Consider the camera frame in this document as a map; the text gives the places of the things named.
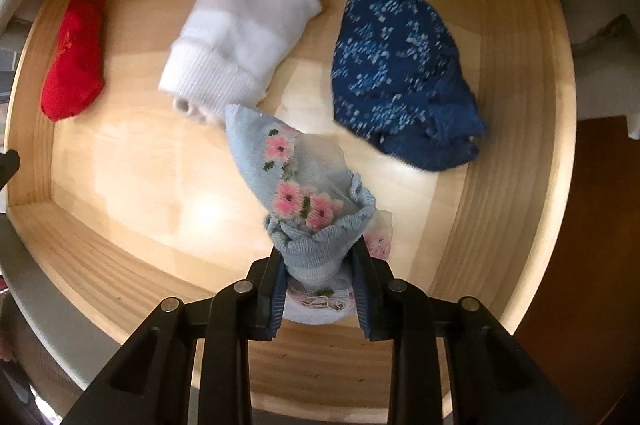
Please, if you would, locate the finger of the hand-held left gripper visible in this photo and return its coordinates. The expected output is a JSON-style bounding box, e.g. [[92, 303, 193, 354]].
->
[[0, 148, 21, 191]]

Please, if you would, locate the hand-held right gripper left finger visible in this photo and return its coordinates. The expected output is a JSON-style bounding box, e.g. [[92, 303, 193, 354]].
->
[[62, 250, 288, 425]]

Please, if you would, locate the white ribbed sock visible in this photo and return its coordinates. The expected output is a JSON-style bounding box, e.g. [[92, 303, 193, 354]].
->
[[158, 0, 323, 126]]

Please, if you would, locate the grey-fronted wooden drawer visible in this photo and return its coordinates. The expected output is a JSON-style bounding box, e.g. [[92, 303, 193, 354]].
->
[[0, 0, 578, 425]]

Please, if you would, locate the red sock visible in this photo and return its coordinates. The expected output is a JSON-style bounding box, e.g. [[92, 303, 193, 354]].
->
[[41, 0, 107, 122]]

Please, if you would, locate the light blue floral sock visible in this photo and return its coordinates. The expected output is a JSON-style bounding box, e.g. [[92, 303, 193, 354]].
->
[[224, 104, 393, 326]]

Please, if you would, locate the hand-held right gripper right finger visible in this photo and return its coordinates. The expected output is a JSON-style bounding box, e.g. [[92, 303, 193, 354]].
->
[[350, 242, 586, 425]]

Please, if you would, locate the navy floral lace underwear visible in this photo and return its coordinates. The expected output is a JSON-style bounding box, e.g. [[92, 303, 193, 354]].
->
[[330, 0, 487, 172]]

